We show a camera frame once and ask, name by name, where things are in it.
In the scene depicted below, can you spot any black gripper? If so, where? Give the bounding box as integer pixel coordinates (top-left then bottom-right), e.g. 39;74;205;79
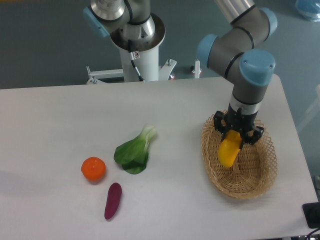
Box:
213;103;265;150

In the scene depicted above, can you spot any yellow mango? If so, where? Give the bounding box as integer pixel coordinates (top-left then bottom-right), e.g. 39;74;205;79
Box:
217;130;242;168

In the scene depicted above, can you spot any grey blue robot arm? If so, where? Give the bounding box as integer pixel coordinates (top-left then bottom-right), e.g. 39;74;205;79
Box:
83;0;278;145

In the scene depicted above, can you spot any woven wicker basket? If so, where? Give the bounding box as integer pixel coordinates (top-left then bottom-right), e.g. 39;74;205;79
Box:
201;115;278;200

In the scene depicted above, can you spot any green bok choy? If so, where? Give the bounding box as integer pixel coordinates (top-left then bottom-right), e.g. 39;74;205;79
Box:
113;124;158;175

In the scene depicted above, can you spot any black device at table edge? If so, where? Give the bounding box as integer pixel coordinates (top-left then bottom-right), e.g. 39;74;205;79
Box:
302;202;320;229

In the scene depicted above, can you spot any purple sweet potato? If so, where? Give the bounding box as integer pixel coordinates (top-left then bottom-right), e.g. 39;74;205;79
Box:
104;182;122;220

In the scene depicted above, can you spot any blue plastic bag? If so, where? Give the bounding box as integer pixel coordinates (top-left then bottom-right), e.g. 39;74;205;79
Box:
295;0;320;22

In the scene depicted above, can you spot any orange tangerine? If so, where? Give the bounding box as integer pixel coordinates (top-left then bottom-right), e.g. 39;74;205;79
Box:
80;156;107;182

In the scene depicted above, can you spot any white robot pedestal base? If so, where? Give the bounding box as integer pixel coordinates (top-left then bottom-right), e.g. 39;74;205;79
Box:
83;7;177;84

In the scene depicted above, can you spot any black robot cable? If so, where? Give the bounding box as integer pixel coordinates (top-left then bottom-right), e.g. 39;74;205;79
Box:
127;39;145;82

